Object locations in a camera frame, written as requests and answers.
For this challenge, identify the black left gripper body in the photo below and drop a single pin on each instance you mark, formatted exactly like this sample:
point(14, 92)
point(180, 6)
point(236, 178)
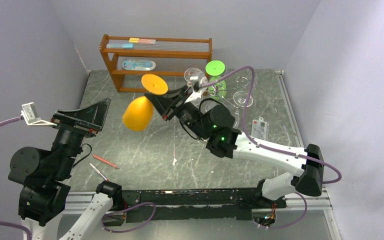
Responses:
point(77, 128)

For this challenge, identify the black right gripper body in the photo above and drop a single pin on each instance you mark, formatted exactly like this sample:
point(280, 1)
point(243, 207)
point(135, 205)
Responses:
point(173, 105)

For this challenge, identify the orange plastic goblet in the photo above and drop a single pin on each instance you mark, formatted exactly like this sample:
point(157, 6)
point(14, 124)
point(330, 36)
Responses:
point(139, 112)

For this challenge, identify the clear stemmed wine glass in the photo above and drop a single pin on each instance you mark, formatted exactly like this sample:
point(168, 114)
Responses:
point(193, 75)

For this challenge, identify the green plastic goblet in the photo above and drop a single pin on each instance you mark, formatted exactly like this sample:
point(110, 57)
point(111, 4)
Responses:
point(215, 69)

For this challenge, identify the clear tall flute glass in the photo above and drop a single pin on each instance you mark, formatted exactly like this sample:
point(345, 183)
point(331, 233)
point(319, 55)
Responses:
point(239, 99)

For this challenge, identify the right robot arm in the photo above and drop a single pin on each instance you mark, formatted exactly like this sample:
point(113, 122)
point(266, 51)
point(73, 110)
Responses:
point(303, 167)

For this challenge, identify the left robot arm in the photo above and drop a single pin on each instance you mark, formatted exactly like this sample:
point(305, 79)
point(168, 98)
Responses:
point(41, 172)

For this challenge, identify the chrome wine glass rack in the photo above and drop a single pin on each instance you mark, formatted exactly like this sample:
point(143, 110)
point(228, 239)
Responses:
point(241, 84)

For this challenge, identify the red pen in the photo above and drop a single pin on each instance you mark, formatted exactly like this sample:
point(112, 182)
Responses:
point(113, 165)

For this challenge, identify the silver red-tipped pen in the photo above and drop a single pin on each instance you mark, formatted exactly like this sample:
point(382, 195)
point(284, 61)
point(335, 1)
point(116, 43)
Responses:
point(98, 171)

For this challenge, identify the orange wooden shelf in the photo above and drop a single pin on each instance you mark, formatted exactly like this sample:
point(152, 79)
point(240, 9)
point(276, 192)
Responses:
point(173, 56)

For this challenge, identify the yellow pink eraser bar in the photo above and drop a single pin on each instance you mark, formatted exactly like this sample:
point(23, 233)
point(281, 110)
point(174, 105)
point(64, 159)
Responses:
point(146, 41)

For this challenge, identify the blue eraser bar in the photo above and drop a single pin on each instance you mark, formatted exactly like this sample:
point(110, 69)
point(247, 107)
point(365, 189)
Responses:
point(120, 46)

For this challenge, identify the white packaged ruler card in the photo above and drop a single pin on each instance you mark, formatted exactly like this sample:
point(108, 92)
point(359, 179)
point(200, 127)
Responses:
point(259, 129)

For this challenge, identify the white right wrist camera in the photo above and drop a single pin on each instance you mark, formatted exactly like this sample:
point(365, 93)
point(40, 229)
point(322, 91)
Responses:
point(197, 91)

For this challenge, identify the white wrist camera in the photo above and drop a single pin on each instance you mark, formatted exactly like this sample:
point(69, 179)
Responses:
point(32, 118)
point(197, 91)

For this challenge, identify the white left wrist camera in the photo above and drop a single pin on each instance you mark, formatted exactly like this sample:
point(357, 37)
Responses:
point(32, 118)

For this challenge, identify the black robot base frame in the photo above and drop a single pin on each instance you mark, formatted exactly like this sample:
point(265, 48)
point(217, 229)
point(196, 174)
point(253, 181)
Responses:
point(138, 206)

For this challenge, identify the aluminium side rail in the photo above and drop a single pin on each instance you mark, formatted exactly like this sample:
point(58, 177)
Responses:
point(313, 203)

